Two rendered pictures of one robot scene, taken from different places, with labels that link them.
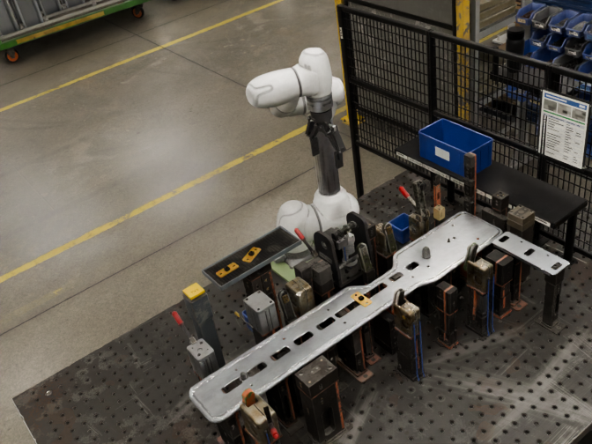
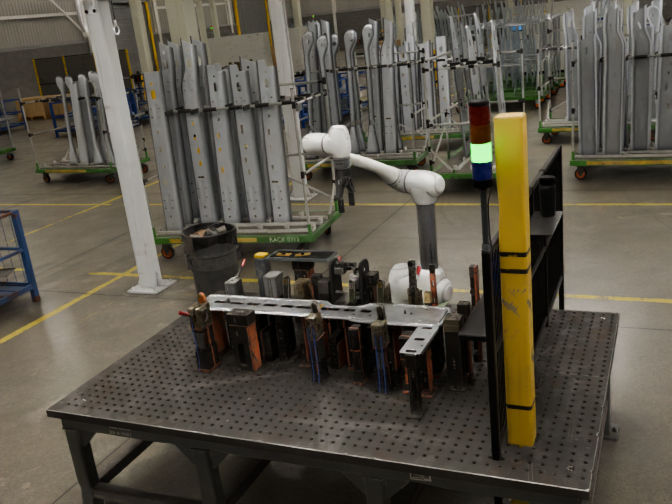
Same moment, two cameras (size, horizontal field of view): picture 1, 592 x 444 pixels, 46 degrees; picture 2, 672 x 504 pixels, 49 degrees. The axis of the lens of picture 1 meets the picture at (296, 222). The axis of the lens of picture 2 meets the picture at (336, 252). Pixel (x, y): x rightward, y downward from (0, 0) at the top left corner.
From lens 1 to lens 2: 321 cm
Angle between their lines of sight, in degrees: 53
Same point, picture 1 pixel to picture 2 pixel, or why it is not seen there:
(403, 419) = (276, 388)
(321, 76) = (332, 142)
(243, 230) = not seen: hidden behind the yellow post
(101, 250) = not seen: hidden behind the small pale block
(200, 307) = (258, 265)
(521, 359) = (365, 411)
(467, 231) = (424, 315)
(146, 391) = not seen: hidden behind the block
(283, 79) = (315, 137)
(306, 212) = (403, 273)
